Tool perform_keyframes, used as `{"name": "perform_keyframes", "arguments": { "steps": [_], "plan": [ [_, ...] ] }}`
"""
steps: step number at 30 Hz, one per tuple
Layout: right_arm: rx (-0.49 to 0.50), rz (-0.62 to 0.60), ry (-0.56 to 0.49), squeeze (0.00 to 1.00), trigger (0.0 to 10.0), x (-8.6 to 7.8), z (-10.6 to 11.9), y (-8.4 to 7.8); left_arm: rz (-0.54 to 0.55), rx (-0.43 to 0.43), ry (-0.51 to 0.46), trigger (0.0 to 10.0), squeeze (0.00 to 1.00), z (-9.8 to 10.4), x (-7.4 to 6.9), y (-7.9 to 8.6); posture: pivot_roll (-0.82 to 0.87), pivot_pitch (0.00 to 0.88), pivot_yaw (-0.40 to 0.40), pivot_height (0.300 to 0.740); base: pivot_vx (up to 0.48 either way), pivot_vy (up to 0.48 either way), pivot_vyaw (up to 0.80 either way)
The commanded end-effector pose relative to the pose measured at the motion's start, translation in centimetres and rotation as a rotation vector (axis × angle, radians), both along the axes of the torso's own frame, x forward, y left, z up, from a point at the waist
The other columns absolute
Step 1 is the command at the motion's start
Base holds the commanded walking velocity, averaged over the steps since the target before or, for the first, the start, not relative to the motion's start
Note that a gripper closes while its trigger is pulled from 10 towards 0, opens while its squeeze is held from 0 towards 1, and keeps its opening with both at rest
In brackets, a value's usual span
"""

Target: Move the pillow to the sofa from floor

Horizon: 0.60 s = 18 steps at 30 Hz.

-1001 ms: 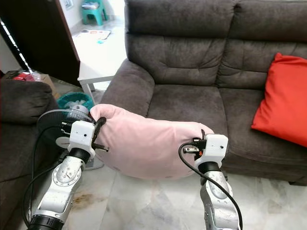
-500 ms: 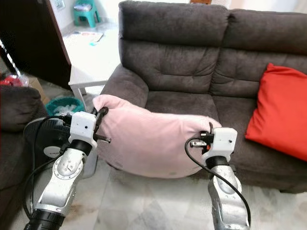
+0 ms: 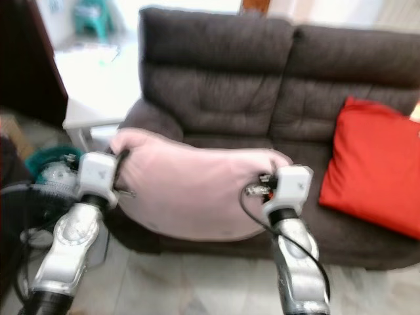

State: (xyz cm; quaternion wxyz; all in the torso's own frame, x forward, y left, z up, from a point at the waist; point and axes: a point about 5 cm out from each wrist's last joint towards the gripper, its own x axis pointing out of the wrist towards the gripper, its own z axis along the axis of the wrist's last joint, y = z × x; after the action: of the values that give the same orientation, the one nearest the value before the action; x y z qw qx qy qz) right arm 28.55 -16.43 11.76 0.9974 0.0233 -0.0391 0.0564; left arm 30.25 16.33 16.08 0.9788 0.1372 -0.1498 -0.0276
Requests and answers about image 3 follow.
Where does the pink cat face pillow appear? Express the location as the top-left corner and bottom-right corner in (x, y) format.
(108, 127), (293, 242)

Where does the dark brown fabric sofa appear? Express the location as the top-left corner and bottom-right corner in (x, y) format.
(113, 6), (420, 272)

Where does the red pillow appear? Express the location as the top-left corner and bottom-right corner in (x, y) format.
(318, 96), (420, 241)

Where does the white side table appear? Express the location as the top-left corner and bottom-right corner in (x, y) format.
(62, 97), (140, 153)

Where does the teal waste basket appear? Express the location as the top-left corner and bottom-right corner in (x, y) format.
(25, 145), (83, 186)

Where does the dark brown armchair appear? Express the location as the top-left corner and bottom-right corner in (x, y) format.
(0, 134), (22, 309)

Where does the dark wooden door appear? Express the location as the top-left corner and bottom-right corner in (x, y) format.
(0, 0), (70, 129)

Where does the teal plastic stool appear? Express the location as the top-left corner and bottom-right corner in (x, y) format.
(72, 0), (114, 41)

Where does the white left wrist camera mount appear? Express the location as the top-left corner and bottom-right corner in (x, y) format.
(77, 152), (121, 206)

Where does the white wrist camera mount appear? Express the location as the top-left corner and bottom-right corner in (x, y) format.
(262, 165), (314, 219)
(77, 152), (121, 206)

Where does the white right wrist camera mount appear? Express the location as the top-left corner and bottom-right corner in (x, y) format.
(262, 165), (314, 219)

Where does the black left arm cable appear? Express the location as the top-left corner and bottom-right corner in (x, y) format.
(8, 220), (54, 310)

